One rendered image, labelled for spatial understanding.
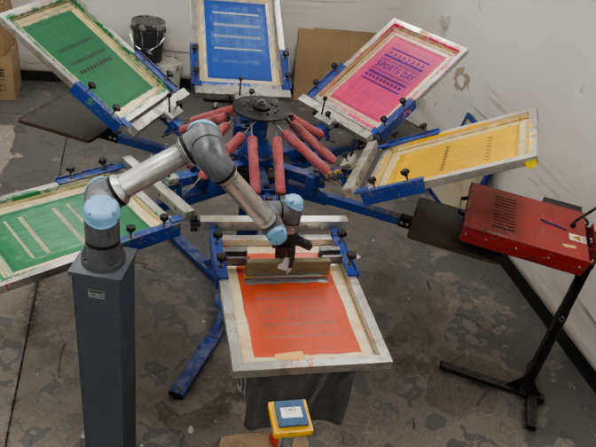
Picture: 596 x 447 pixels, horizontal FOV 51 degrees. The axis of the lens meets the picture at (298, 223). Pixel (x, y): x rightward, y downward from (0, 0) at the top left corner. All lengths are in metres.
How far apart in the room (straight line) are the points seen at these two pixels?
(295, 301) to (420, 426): 1.26
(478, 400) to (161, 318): 1.87
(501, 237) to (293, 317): 1.08
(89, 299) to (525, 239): 1.92
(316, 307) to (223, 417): 1.02
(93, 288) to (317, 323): 0.85
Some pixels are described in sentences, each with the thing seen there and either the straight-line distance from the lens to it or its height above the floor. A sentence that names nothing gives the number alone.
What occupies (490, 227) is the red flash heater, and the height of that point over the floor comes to 1.10.
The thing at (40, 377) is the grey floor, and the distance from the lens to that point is 3.56.
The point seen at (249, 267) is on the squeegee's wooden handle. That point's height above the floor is 1.03.
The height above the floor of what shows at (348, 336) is 0.95.
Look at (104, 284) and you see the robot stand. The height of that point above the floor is 1.16.
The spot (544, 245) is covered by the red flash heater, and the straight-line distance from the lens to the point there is 3.06.
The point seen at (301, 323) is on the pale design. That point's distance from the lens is 2.45.
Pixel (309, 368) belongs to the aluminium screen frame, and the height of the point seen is 0.98.
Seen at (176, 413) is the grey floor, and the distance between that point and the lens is 3.34.
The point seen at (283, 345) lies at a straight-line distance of 2.35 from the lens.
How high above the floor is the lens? 2.62
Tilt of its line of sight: 34 degrees down
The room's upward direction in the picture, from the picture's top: 10 degrees clockwise
